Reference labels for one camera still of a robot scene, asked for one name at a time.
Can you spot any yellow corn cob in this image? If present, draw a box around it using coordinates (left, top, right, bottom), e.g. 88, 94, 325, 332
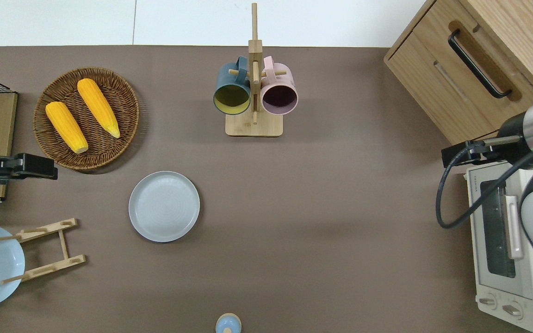
45, 101, 89, 154
77, 78, 121, 139

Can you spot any wooden drawer cabinet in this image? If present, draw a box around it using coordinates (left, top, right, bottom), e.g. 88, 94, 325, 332
384, 0, 533, 145

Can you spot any white toaster oven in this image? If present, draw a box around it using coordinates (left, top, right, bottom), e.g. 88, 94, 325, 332
465, 160, 533, 333

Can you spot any brown wicker basket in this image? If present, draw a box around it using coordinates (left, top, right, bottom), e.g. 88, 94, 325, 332
33, 68, 140, 171

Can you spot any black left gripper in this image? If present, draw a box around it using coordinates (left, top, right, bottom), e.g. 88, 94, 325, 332
0, 153, 59, 182

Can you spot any teal mug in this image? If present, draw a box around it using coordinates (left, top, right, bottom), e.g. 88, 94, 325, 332
213, 56, 252, 116

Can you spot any small blue beige jar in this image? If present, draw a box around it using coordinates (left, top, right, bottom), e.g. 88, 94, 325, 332
215, 313, 242, 333

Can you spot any white oven door handle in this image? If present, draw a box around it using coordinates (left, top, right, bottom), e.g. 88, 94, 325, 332
505, 195, 525, 260

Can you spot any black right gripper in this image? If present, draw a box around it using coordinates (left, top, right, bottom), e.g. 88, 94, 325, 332
441, 139, 503, 169

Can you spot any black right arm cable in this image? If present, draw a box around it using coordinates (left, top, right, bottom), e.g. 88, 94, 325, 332
435, 136, 533, 229

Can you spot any black cabinet handle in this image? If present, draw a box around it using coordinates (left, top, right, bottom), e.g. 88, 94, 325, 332
448, 29, 512, 99

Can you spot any pink mug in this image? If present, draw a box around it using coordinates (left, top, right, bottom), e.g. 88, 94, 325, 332
260, 56, 299, 116

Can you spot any wooden mug rack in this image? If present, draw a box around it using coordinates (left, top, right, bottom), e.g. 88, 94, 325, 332
225, 2, 284, 137

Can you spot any gray round plate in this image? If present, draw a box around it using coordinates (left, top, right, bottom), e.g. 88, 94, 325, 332
129, 171, 200, 243

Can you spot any wooden plate rack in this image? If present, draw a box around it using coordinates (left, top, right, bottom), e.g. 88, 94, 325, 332
0, 218, 87, 285

